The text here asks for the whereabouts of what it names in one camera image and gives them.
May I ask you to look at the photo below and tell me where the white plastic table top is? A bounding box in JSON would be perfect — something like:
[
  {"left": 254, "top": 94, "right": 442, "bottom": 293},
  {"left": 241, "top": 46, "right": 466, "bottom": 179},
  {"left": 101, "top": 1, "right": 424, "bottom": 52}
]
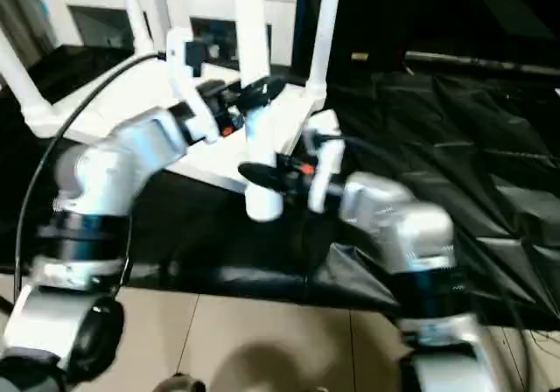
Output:
[{"left": 25, "top": 46, "right": 330, "bottom": 197}]

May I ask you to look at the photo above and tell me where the white plastic table leg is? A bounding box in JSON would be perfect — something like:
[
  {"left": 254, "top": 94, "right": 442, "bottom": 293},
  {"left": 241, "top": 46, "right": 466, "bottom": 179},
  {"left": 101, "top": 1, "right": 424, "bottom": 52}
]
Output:
[
  {"left": 304, "top": 0, "right": 345, "bottom": 103},
  {"left": 116, "top": 0, "right": 156, "bottom": 57},
  {"left": 232, "top": 0, "right": 285, "bottom": 224},
  {"left": 0, "top": 29, "right": 57, "bottom": 138}
]

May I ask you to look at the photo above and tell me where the blue upright panel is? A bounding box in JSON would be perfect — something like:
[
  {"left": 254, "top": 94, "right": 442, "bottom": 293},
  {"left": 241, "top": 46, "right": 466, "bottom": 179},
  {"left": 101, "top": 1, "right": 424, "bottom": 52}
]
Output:
[{"left": 296, "top": 0, "right": 313, "bottom": 68}]

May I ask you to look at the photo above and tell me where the black mat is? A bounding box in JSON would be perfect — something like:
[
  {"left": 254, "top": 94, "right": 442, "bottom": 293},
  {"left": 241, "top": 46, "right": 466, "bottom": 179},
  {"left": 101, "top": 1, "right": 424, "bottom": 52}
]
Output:
[{"left": 0, "top": 44, "right": 560, "bottom": 330}]

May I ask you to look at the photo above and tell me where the dark metal bar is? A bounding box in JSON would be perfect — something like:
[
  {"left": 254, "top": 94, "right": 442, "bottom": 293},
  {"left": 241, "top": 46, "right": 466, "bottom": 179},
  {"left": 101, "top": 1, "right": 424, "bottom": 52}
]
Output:
[{"left": 404, "top": 50, "right": 560, "bottom": 74}]

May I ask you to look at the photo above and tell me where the grey curtain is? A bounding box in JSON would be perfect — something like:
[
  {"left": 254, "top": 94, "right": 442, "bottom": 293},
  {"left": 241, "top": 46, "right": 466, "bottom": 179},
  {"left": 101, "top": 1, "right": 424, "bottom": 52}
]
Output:
[{"left": 0, "top": 0, "right": 59, "bottom": 63}]

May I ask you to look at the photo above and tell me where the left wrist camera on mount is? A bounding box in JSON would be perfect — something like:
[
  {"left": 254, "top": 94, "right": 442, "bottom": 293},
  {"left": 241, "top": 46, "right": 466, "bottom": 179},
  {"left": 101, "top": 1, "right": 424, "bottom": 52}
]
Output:
[{"left": 164, "top": 27, "right": 221, "bottom": 144}]

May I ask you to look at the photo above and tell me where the black left camera cable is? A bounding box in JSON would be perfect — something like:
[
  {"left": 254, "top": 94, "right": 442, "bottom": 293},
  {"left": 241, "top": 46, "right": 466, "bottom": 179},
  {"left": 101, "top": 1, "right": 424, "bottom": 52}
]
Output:
[{"left": 11, "top": 49, "right": 171, "bottom": 298}]

